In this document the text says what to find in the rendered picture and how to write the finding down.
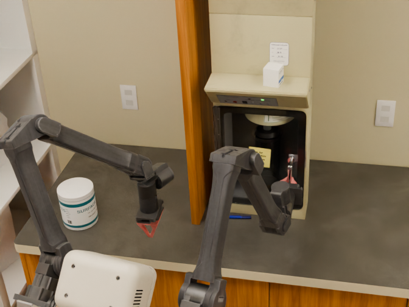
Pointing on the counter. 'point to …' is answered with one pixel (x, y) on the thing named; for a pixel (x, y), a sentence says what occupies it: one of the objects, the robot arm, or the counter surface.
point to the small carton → (273, 75)
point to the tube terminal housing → (241, 64)
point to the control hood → (283, 93)
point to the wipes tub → (77, 203)
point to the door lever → (290, 169)
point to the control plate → (248, 100)
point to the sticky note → (263, 155)
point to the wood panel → (196, 99)
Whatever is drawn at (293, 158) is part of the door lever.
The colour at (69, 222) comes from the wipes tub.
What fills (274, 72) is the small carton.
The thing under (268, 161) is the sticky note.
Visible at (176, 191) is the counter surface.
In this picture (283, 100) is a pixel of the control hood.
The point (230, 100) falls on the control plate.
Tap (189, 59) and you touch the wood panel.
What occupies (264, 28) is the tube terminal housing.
